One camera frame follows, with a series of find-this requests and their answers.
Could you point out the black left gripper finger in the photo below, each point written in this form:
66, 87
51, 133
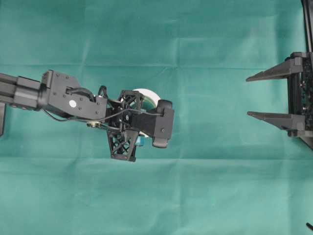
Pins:
140, 140
138, 102

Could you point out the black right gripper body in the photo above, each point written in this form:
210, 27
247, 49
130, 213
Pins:
300, 94

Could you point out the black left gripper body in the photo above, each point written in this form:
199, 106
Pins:
119, 131

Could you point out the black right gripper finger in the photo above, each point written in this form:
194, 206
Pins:
280, 71
281, 121

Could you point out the white duct tape roll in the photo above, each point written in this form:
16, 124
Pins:
149, 97

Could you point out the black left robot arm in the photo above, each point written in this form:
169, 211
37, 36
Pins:
62, 98

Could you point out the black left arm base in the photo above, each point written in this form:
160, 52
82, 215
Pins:
2, 118

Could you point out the green table cloth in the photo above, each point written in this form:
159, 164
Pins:
223, 172

